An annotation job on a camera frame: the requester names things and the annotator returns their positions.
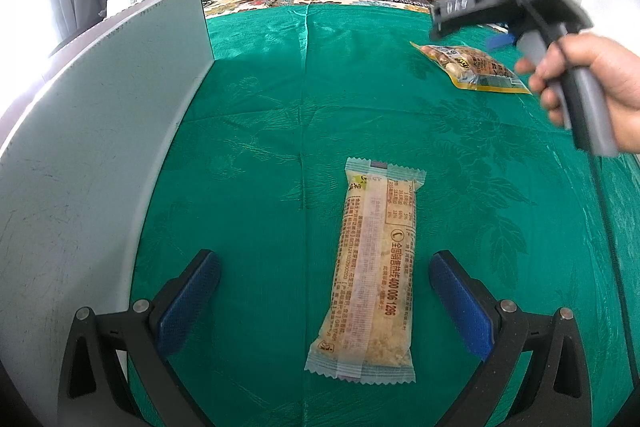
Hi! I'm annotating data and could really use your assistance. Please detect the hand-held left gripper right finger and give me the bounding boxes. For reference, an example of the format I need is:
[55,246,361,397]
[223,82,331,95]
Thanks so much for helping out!
[428,250,593,427]

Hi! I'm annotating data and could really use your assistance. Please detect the white cardboard box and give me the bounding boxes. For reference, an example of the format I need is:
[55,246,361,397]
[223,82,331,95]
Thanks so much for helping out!
[0,0,217,408]

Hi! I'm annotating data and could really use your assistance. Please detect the yellow peanut packet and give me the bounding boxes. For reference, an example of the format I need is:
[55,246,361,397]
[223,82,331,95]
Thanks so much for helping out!
[410,41,532,95]

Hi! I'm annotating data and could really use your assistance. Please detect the floral bed sheet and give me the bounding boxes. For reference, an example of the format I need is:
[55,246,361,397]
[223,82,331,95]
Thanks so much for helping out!
[202,0,437,18]

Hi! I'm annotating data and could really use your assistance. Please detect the person's right hand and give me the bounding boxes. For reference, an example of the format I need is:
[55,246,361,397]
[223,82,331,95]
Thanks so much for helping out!
[515,32,640,155]

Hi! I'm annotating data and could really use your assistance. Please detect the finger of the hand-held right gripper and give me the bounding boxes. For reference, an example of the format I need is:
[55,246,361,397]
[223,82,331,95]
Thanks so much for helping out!
[430,0,507,40]

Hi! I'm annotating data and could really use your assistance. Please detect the beige snack bar packet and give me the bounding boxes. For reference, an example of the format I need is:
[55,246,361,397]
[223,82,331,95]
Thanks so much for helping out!
[305,158,427,385]

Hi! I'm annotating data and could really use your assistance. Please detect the bright window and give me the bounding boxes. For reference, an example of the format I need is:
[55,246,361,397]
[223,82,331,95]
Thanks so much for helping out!
[0,0,57,120]

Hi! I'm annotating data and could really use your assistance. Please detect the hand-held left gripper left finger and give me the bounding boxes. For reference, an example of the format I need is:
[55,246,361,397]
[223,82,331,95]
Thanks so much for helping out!
[56,248,222,427]

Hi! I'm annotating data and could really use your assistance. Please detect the green satin cloth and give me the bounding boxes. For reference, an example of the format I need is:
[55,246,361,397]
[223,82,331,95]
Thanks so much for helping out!
[125,2,640,427]

